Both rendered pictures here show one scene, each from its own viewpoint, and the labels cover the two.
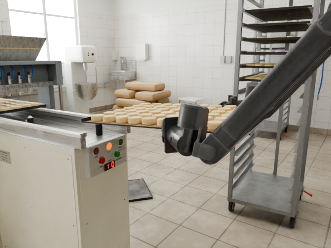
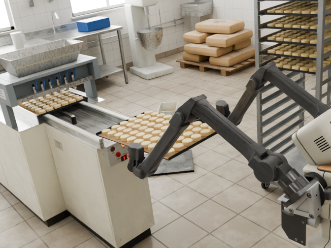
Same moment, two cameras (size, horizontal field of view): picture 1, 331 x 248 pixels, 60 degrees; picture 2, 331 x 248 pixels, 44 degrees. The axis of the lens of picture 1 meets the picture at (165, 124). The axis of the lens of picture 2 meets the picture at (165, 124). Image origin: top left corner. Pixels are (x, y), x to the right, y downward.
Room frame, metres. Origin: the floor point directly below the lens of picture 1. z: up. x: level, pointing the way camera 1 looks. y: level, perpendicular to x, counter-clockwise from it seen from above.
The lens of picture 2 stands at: (-0.80, -0.74, 1.89)
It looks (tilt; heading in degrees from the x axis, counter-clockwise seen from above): 23 degrees down; 19
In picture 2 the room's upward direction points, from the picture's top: 7 degrees counter-clockwise
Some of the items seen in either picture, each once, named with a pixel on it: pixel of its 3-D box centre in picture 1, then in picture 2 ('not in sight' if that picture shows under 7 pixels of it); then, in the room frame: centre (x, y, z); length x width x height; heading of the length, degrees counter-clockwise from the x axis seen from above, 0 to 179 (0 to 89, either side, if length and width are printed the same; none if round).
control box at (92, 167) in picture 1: (106, 154); (122, 149); (1.24, 0.27, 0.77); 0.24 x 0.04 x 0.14; 148
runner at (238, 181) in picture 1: (245, 172); (284, 151); (2.27, -0.67, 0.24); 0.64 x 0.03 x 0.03; 150
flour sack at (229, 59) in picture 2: not in sight; (232, 55); (5.49, 0.19, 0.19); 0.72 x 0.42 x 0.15; 150
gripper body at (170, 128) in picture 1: (178, 136); not in sight; (0.75, -0.03, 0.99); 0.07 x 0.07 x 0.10; 14
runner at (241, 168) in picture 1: (245, 163); (284, 141); (2.27, -0.67, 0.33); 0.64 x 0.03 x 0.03; 150
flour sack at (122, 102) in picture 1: (135, 102); (208, 47); (5.46, 0.58, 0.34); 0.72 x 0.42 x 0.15; 60
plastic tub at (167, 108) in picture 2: not in sight; (168, 112); (3.44, 0.68, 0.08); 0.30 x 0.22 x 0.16; 10
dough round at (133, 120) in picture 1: (135, 119); (125, 138); (0.96, 0.10, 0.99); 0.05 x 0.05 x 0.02
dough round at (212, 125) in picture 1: (214, 125); not in sight; (0.81, -0.14, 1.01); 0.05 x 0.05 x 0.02
